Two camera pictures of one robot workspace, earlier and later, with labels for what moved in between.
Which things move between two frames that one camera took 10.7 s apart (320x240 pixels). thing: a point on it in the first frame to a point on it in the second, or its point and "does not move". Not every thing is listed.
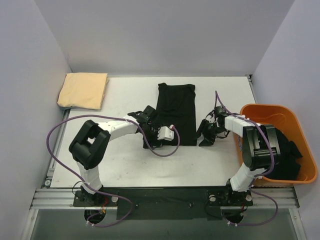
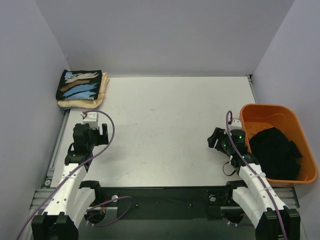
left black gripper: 152,135 to 99,136
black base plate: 169,203 does not move
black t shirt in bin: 288,167 does not move
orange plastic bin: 283,117 does not move
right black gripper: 210,129 to 218,139
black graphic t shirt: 175,106 to 79,84
